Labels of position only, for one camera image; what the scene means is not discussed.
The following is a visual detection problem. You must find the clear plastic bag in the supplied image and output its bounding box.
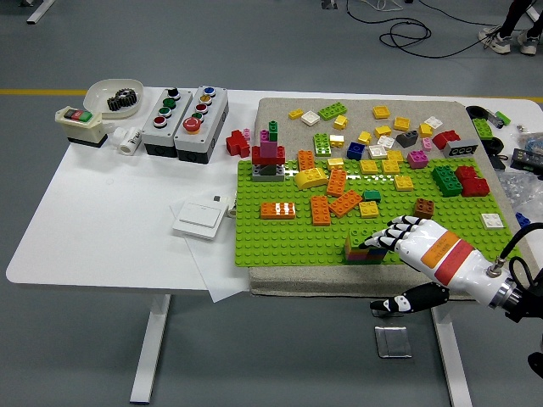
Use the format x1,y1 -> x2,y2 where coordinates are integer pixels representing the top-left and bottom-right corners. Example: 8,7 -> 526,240
498,170 -> 543,220

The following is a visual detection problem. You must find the white pipe tee fitting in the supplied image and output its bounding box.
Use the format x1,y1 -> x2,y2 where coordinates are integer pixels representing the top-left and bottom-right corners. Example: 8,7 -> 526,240
110,125 -> 143,155

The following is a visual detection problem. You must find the silver black green small tool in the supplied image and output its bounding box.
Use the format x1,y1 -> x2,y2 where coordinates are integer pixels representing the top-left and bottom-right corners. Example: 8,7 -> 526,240
485,109 -> 512,129

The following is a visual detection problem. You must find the cream red-green switch box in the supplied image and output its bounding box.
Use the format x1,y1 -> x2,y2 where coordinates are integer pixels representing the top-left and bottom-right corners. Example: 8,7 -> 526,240
54,105 -> 109,148

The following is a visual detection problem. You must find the lime green toy brick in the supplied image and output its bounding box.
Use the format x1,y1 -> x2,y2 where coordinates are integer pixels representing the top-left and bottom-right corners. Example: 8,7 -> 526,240
317,103 -> 349,122
313,133 -> 334,159
471,117 -> 495,140

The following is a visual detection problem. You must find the red arch toy brick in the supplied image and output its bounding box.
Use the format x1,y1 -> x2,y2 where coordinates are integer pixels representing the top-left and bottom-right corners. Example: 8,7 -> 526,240
431,129 -> 461,150

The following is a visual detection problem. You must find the white wall switch panel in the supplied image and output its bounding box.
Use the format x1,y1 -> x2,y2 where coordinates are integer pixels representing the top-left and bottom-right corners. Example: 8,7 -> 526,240
171,201 -> 226,242

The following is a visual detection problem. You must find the grey four-button control box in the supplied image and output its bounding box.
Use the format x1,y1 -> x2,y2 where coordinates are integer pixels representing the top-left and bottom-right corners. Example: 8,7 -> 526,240
140,87 -> 194,159

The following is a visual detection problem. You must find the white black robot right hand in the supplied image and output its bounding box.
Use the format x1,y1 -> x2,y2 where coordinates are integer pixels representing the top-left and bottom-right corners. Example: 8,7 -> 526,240
357,214 -> 513,315

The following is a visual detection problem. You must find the yellow curved toy brick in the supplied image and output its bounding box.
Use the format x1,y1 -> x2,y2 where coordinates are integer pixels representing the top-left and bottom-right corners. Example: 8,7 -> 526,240
294,167 -> 328,191

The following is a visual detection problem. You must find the person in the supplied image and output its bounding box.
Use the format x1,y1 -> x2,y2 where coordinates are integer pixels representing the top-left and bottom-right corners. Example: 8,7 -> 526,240
478,0 -> 543,56

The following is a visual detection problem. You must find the black circuit module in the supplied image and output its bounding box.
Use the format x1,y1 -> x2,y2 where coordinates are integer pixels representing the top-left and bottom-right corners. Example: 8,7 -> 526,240
510,147 -> 543,173

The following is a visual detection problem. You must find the red toy brick cluster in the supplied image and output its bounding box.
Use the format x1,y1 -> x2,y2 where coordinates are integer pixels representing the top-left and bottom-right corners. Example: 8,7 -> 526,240
225,129 -> 251,158

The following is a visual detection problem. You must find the long lime toy brick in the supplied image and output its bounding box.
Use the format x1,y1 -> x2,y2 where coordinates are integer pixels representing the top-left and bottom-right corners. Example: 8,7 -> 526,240
347,227 -> 387,252

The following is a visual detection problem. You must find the brown toy brick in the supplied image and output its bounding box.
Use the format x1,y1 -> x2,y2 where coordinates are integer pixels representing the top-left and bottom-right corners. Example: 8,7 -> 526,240
413,198 -> 434,220

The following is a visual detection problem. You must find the white plastic tray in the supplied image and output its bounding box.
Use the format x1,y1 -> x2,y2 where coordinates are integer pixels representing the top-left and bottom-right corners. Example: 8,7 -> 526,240
82,78 -> 144,120

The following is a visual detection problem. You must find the wide red toy brick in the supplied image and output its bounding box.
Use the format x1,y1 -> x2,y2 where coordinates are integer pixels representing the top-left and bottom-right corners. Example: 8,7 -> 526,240
250,145 -> 286,166

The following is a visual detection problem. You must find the white paper sheet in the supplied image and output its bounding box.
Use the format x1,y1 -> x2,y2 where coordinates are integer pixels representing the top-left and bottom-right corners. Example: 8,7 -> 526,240
168,192 -> 251,304

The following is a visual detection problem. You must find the magenta toy brick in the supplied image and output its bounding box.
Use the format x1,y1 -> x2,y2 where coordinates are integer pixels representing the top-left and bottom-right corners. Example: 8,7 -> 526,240
406,150 -> 429,170

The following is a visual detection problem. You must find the orange long toy brick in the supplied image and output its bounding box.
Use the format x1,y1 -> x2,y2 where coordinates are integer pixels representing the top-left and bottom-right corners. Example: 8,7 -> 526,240
296,149 -> 316,172
327,189 -> 363,217
260,201 -> 297,220
309,195 -> 331,226
325,168 -> 348,198

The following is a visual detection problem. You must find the long grey toy brick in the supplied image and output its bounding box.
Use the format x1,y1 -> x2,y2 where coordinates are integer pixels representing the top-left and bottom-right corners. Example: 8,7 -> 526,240
443,139 -> 479,159

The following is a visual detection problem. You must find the grey emergency stop control box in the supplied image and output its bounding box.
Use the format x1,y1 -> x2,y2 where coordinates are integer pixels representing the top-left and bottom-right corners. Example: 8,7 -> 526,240
173,86 -> 230,164

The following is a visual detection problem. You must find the lime green studded baseplate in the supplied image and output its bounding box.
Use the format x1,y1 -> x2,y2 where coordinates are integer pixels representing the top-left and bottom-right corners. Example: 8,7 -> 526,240
233,157 -> 523,267

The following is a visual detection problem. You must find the tall pink toy brick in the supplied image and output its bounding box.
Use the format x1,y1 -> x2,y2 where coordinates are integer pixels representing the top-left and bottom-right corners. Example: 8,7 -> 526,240
259,129 -> 279,158

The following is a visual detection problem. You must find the grey-brown mat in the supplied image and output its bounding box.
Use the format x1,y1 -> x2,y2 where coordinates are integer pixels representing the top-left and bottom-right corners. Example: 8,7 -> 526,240
248,97 -> 543,301

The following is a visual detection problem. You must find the clear bag of parts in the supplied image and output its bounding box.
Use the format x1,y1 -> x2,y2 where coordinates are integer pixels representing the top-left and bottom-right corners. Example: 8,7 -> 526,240
519,130 -> 543,150

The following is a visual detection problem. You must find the white table leg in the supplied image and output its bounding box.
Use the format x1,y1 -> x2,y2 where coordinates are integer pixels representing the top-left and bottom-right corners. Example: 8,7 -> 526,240
129,293 -> 173,404
428,303 -> 474,407

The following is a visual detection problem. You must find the black floor cable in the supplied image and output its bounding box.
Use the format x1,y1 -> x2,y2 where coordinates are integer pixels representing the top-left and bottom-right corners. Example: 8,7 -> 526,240
345,0 -> 501,59

